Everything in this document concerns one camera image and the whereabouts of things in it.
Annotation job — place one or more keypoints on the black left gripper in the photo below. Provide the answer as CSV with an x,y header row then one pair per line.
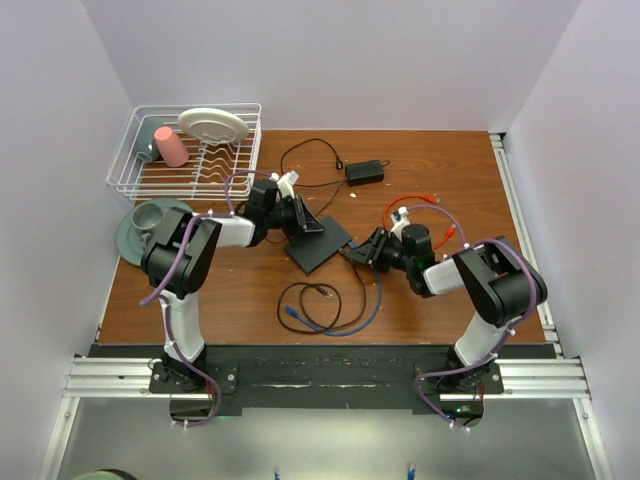
x,y
301,215

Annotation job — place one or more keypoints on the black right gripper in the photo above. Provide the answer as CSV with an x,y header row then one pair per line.
x,y
365,251

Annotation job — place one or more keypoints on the black network switch box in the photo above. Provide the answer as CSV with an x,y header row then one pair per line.
x,y
310,251

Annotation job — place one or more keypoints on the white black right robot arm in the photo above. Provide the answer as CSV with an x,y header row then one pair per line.
x,y
503,288

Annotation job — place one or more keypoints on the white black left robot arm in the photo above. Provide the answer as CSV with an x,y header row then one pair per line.
x,y
179,255

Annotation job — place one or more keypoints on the black power adapter brick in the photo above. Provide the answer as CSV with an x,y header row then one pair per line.
x,y
363,173

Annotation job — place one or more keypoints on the white ceramic plate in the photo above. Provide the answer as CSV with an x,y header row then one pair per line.
x,y
213,125

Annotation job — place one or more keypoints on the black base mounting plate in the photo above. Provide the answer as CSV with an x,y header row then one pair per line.
x,y
383,377

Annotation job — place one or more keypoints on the pink plastic cup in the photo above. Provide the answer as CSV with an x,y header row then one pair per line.
x,y
170,147

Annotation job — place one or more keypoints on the grey metal mug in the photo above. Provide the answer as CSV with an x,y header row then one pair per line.
x,y
145,219

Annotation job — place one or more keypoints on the dark green mug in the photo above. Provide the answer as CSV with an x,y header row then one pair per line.
x,y
145,144

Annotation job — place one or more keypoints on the green plate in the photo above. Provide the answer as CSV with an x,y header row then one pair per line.
x,y
127,241

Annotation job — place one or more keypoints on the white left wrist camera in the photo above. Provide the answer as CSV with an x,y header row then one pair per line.
x,y
285,183

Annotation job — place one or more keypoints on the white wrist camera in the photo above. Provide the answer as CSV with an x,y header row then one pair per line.
x,y
399,219
285,183

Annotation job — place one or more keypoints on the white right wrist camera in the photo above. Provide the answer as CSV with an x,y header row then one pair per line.
x,y
399,219

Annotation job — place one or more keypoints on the white wire dish rack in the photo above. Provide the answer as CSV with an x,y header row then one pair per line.
x,y
214,169

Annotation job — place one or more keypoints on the aluminium right side rail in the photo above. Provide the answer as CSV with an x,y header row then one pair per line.
x,y
497,144

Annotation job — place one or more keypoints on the aluminium rail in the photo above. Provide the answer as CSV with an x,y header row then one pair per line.
x,y
518,379
497,144

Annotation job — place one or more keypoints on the aluminium front rail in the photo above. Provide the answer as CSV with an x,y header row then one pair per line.
x,y
518,379

